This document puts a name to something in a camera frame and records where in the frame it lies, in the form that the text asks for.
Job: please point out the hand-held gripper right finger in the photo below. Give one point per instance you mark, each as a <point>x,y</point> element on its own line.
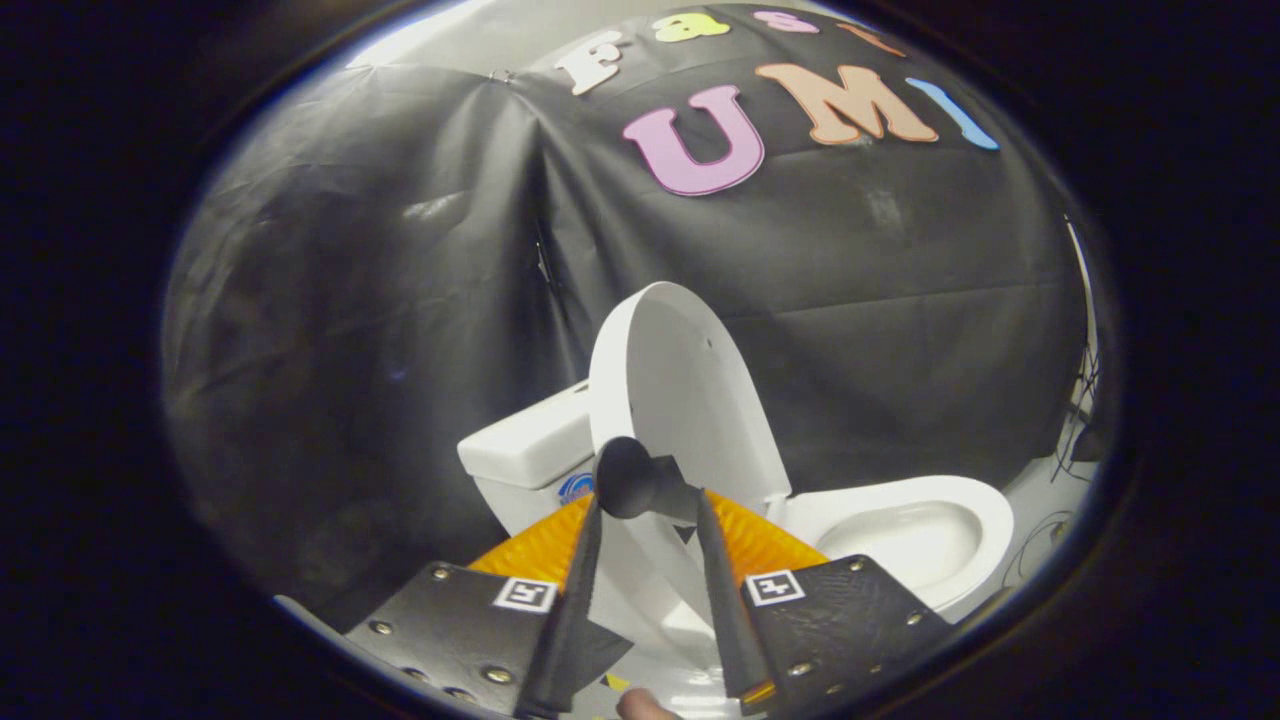
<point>730,620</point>

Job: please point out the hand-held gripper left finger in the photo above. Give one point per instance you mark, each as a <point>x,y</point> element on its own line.
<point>565,620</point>

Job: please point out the white toilet lid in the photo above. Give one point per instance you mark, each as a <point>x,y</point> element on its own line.
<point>680,380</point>

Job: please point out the white ceramic toilet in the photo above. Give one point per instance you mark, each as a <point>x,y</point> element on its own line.
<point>900,540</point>

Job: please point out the black tripod stand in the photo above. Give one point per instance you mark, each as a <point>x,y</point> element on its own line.
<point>1085,440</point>

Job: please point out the black backdrop cloth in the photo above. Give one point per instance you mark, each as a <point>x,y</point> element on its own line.
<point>400,250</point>

